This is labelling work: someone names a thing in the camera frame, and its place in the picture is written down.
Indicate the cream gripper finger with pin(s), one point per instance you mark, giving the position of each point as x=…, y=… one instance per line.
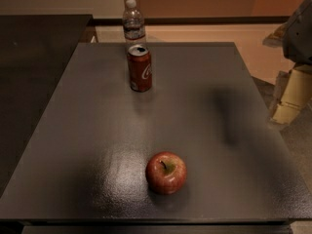
x=280, y=85
x=296, y=95

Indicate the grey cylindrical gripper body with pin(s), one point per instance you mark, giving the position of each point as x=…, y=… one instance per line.
x=298, y=38

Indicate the red apple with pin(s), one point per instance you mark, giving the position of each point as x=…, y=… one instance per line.
x=165, y=173

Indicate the red coke can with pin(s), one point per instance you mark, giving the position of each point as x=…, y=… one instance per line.
x=140, y=69

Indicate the clear plastic water bottle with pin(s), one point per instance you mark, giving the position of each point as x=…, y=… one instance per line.
x=133, y=24

